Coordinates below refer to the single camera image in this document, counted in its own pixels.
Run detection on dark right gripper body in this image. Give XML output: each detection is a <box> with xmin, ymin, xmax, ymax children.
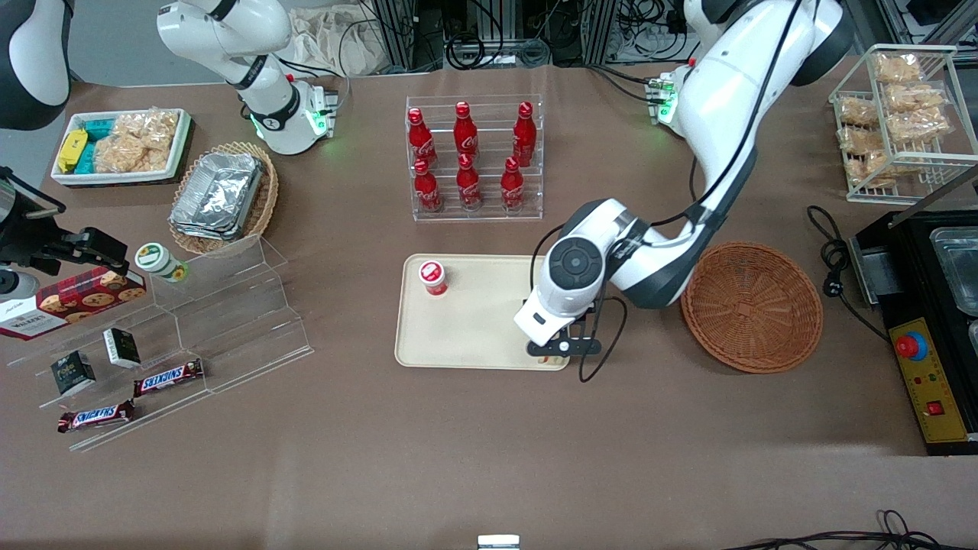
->
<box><xmin>0</xmin><ymin>171</ymin><xmax>68</xmax><ymax>273</ymax></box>

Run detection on beige plastic tray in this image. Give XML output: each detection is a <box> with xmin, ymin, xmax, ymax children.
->
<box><xmin>395</xmin><ymin>254</ymin><xmax>571</xmax><ymax>371</ymax></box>

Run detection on white rectangular snack tray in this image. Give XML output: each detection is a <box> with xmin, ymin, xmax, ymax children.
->
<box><xmin>50</xmin><ymin>108</ymin><xmax>193</xmax><ymax>187</ymax></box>

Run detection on oval tan wicker basket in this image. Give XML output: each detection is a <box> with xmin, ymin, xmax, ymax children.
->
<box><xmin>167</xmin><ymin>141</ymin><xmax>280</xmax><ymax>257</ymax></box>

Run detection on round brown wicker basket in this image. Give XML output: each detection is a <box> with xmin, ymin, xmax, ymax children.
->
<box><xmin>680</xmin><ymin>241</ymin><xmax>824</xmax><ymax>374</ymax></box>

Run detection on steel tray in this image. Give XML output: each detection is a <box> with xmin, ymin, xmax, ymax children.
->
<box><xmin>928</xmin><ymin>226</ymin><xmax>978</xmax><ymax>319</ymax></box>

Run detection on red cookie box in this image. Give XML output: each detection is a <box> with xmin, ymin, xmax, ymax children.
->
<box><xmin>0</xmin><ymin>267</ymin><xmax>148</xmax><ymax>341</ymax></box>

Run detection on green lid white cup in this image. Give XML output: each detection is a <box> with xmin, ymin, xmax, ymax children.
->
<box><xmin>134</xmin><ymin>242</ymin><xmax>189</xmax><ymax>284</ymax></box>

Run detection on clear bag rice crackers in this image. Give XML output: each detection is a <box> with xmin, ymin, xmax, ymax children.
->
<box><xmin>112</xmin><ymin>112</ymin><xmax>181</xmax><ymax>150</ymax></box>
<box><xmin>92</xmin><ymin>134</ymin><xmax>170</xmax><ymax>175</ymax></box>

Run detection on yellow snack pack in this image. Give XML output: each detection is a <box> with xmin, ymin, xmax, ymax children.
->
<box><xmin>57</xmin><ymin>128</ymin><xmax>89</xmax><ymax>173</ymax></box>

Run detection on small black carton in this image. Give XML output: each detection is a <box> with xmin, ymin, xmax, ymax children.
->
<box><xmin>102</xmin><ymin>327</ymin><xmax>143</xmax><ymax>370</ymax></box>
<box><xmin>50</xmin><ymin>350</ymin><xmax>98</xmax><ymax>396</ymax></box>

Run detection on clear acrylic bottle rack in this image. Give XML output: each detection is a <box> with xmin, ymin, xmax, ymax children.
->
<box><xmin>405</xmin><ymin>95</ymin><xmax>544</xmax><ymax>223</ymax></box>

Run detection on red lid drink cup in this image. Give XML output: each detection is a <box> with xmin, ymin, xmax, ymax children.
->
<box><xmin>418</xmin><ymin>260</ymin><xmax>449</xmax><ymax>298</ymax></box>

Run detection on stacked foil containers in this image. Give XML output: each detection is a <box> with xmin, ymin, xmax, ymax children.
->
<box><xmin>170</xmin><ymin>151</ymin><xmax>265</xmax><ymax>241</ymax></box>

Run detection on red cola bottle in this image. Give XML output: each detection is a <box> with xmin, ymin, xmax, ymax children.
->
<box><xmin>453</xmin><ymin>101</ymin><xmax>480</xmax><ymax>162</ymax></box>
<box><xmin>455</xmin><ymin>153</ymin><xmax>484</xmax><ymax>212</ymax></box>
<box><xmin>500</xmin><ymin>156</ymin><xmax>526</xmax><ymax>212</ymax></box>
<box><xmin>512</xmin><ymin>101</ymin><xmax>538</xmax><ymax>168</ymax></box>
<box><xmin>407</xmin><ymin>108</ymin><xmax>439</xmax><ymax>170</ymax></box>
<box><xmin>413</xmin><ymin>159</ymin><xmax>443</xmax><ymax>214</ymax></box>

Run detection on clear acrylic stepped shelf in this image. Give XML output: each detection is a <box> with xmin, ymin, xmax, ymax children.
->
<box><xmin>6</xmin><ymin>235</ymin><xmax>315</xmax><ymax>453</ymax></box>

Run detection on brown Snickers bar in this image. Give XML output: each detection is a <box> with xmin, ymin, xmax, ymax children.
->
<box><xmin>133</xmin><ymin>358</ymin><xmax>206</xmax><ymax>398</ymax></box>
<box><xmin>57</xmin><ymin>400</ymin><xmax>137</xmax><ymax>435</ymax></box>

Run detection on beige cloth bag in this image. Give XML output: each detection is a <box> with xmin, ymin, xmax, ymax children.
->
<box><xmin>289</xmin><ymin>6</ymin><xmax>384</xmax><ymax>77</ymax></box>

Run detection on bagged fried snack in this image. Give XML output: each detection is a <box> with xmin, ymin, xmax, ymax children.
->
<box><xmin>844</xmin><ymin>152</ymin><xmax>892</xmax><ymax>189</ymax></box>
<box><xmin>885</xmin><ymin>82</ymin><xmax>950</xmax><ymax>115</ymax></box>
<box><xmin>838</xmin><ymin>126</ymin><xmax>881</xmax><ymax>154</ymax></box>
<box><xmin>889</xmin><ymin>108</ymin><xmax>954</xmax><ymax>144</ymax></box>
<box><xmin>838</xmin><ymin>98</ymin><xmax>880</xmax><ymax>128</ymax></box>
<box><xmin>873</xmin><ymin>52</ymin><xmax>923</xmax><ymax>84</ymax></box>

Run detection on black box yellow control panel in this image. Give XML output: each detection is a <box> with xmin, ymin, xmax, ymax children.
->
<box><xmin>849</xmin><ymin>206</ymin><xmax>978</xmax><ymax>457</ymax></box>

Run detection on grey metal bar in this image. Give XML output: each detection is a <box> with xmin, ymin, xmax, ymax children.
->
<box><xmin>885</xmin><ymin>163</ymin><xmax>978</xmax><ymax>230</ymax></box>

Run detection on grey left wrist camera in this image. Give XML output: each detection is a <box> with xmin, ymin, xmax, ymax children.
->
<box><xmin>525</xmin><ymin>334</ymin><xmax>604</xmax><ymax>361</ymax></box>

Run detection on coiled black cable bundle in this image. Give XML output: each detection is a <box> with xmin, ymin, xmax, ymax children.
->
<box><xmin>443</xmin><ymin>31</ymin><xmax>552</xmax><ymax>71</ymax></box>

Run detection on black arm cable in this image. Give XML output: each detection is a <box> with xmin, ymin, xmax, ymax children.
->
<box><xmin>529</xmin><ymin>0</ymin><xmax>805</xmax><ymax>383</ymax></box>

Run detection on black power cable with plug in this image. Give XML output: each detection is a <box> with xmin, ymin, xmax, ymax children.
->
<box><xmin>807</xmin><ymin>204</ymin><xmax>892</xmax><ymax>341</ymax></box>

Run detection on black floor cable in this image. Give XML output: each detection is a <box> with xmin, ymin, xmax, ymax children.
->
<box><xmin>722</xmin><ymin>509</ymin><xmax>978</xmax><ymax>550</ymax></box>

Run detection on white wire rack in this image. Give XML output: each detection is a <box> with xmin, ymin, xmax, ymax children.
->
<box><xmin>829</xmin><ymin>44</ymin><xmax>978</xmax><ymax>205</ymax></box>

